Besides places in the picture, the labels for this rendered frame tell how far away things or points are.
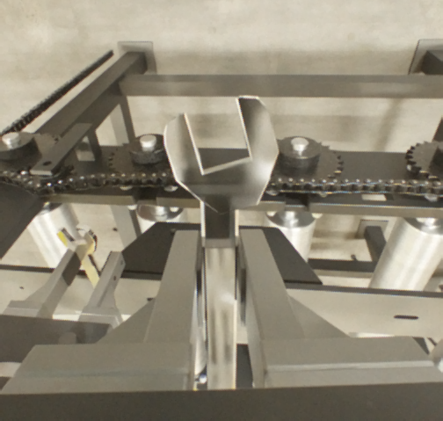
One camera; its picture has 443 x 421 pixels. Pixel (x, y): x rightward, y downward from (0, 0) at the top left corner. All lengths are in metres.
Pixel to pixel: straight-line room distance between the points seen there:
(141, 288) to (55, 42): 1.37
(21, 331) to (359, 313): 0.38
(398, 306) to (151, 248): 0.37
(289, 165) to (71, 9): 1.22
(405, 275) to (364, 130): 0.93
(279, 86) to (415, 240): 0.64
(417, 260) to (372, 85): 0.60
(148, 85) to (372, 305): 0.98
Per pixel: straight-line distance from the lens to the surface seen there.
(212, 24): 1.45
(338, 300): 0.44
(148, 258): 0.55
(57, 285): 0.43
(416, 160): 0.72
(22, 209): 0.72
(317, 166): 0.64
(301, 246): 0.75
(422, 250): 0.81
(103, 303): 0.40
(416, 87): 1.24
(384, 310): 0.47
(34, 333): 0.38
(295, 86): 1.15
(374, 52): 1.53
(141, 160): 0.65
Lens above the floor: 1.41
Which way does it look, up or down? 50 degrees down
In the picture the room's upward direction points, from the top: 171 degrees counter-clockwise
